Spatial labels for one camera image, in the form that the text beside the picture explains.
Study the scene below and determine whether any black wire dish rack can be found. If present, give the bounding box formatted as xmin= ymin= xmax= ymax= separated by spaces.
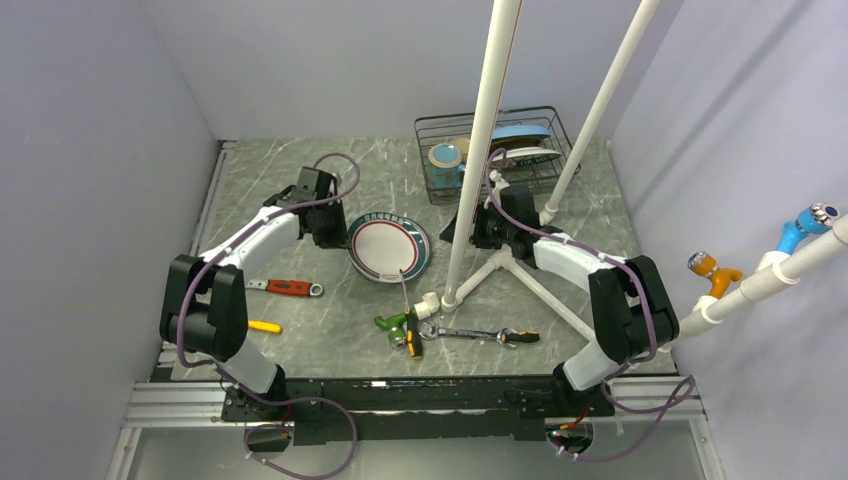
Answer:
xmin=413 ymin=105 xmax=583 ymax=207

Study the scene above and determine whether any white ceramic bowl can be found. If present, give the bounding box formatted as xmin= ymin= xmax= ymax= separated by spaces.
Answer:
xmin=451 ymin=137 xmax=470 ymax=163

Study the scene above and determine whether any green rimmed white plate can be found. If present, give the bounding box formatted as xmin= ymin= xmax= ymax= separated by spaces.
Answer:
xmin=492 ymin=147 xmax=563 ymax=169

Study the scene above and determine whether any small yellow screwdriver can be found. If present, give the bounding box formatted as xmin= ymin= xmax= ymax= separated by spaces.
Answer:
xmin=248 ymin=320 xmax=283 ymax=335

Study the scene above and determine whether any black yellow screwdriver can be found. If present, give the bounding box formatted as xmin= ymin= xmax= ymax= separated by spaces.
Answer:
xmin=398 ymin=270 xmax=423 ymax=360

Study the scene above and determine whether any green pipe fitting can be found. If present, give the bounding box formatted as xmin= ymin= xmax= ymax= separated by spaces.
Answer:
xmin=374 ymin=312 xmax=408 ymax=348

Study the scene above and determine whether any blue butterfly mug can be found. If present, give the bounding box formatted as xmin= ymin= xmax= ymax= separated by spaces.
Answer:
xmin=428 ymin=143 xmax=464 ymax=196

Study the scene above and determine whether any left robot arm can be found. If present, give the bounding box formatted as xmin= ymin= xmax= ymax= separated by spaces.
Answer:
xmin=159 ymin=167 xmax=347 ymax=420

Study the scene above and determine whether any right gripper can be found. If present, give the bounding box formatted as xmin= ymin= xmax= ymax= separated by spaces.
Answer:
xmin=439 ymin=199 xmax=515 ymax=250

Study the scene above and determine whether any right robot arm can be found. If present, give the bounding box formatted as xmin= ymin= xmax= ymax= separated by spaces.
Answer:
xmin=469 ymin=185 xmax=680 ymax=415

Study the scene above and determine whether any steel ratchet wrench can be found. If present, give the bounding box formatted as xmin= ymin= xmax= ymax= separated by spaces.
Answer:
xmin=418 ymin=322 xmax=541 ymax=349

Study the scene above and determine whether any red striped green rim plate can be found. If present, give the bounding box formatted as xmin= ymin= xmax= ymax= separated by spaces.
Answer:
xmin=347 ymin=211 xmax=432 ymax=285

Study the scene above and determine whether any white pvc elbow fitting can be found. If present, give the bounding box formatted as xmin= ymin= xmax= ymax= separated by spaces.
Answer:
xmin=412 ymin=292 xmax=441 ymax=320

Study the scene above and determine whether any red handled adjustable wrench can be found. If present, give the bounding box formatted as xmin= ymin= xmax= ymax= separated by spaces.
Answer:
xmin=246 ymin=279 xmax=324 ymax=297

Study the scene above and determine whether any blue plate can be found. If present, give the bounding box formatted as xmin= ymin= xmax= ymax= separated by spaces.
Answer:
xmin=492 ymin=124 xmax=551 ymax=142

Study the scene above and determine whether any blue valve knob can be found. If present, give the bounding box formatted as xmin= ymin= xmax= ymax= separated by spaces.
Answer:
xmin=775 ymin=202 xmax=841 ymax=255

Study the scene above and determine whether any white pvc pipe frame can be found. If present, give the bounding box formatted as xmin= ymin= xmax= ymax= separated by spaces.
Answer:
xmin=442 ymin=1 xmax=847 ymax=339

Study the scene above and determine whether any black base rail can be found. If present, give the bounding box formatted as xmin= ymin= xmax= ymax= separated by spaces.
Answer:
xmin=221 ymin=374 xmax=614 ymax=446

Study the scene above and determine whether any orange valve knob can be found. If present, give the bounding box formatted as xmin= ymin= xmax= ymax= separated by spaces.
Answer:
xmin=687 ymin=251 xmax=744 ymax=299

